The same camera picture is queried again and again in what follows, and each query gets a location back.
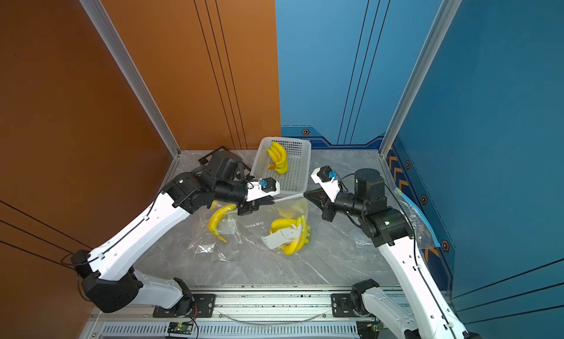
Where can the yellow green banana bunch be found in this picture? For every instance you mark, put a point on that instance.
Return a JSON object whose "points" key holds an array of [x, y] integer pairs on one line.
{"points": [[288, 235]]}

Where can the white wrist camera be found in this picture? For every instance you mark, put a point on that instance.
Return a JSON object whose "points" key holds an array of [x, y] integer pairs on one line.
{"points": [[266, 187], [328, 180]]}

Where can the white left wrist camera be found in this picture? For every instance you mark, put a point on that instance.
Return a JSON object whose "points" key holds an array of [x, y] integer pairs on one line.
{"points": [[266, 187]]}

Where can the clear zip bag blue seal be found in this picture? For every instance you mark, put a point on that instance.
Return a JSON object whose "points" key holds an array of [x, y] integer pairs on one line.
{"points": [[424, 233]]}

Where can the aluminium front rail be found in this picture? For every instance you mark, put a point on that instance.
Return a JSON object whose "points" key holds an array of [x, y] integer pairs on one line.
{"points": [[252, 312]]}

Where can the green circuit board left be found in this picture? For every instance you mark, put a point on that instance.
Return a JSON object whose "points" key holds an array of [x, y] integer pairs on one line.
{"points": [[184, 329]]}

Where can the black white chessboard box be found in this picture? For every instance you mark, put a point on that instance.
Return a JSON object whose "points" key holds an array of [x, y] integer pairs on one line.
{"points": [[225, 165]]}

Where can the white perforated plastic basket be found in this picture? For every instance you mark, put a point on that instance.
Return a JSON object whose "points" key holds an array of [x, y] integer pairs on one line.
{"points": [[287, 160]]}

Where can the aluminium corner post left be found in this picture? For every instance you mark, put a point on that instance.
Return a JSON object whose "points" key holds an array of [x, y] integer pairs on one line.
{"points": [[112, 40]]}

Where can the aluminium corner post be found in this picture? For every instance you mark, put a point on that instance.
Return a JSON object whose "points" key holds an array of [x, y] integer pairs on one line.
{"points": [[112, 40], [433, 41]]}

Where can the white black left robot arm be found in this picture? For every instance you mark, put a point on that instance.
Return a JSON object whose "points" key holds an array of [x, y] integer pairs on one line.
{"points": [[108, 277]]}

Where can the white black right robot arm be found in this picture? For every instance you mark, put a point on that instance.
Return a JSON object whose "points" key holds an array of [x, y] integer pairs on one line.
{"points": [[394, 235]]}

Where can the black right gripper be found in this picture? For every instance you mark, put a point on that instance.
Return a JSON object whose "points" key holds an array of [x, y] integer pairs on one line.
{"points": [[327, 206]]}

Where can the aluminium corner post right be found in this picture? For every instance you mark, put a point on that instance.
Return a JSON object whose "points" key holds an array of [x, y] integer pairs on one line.
{"points": [[433, 41]]}

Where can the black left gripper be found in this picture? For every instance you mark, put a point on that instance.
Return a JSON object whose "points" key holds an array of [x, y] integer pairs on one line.
{"points": [[251, 205]]}

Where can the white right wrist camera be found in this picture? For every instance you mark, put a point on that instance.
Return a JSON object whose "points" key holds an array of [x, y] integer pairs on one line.
{"points": [[328, 180]]}

